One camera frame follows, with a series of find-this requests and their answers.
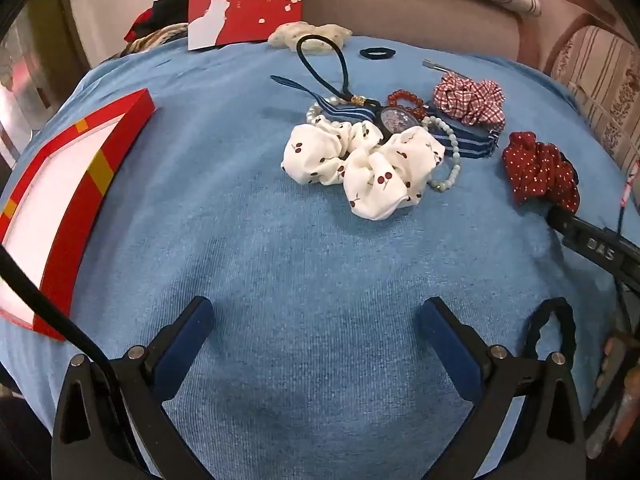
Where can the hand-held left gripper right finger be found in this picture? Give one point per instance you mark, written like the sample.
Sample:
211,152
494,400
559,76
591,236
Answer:
450,342

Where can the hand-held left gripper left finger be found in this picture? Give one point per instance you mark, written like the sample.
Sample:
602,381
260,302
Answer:
185,340

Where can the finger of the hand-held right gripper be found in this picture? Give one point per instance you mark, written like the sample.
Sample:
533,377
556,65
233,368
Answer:
590,247

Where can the black scrunchie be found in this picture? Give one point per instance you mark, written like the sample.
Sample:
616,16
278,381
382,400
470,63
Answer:
570,320

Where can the red polka dot scrunchie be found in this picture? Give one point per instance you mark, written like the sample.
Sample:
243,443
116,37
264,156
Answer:
535,170

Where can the white cherry print scrunchie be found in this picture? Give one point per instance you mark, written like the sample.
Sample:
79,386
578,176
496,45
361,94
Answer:
360,175

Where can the red gift box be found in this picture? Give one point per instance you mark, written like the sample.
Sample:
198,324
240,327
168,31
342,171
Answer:
115,160

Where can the red gingham scrunchie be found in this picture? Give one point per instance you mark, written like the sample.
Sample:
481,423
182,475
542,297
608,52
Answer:
465,100

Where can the watch with striped blue band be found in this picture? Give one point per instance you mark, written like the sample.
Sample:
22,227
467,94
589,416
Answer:
397,121

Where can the person's right hand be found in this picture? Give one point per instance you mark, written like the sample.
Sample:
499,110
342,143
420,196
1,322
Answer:
607,360

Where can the blue towel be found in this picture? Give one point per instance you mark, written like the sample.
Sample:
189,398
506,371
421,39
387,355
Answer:
250,260

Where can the striped floral seat cushion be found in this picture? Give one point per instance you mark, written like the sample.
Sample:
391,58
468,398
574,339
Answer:
600,90

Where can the silver hair clip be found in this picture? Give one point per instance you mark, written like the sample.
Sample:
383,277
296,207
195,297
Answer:
431,64

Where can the pink grey sofa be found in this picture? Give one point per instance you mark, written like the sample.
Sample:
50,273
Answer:
400,10

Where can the dark patterned cloth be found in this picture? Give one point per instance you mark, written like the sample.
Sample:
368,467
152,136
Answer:
160,35

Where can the cream scrunchie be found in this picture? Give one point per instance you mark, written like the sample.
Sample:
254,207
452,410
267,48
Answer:
285,35

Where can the red lid with white cat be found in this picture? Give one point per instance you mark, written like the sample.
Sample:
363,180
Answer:
250,10

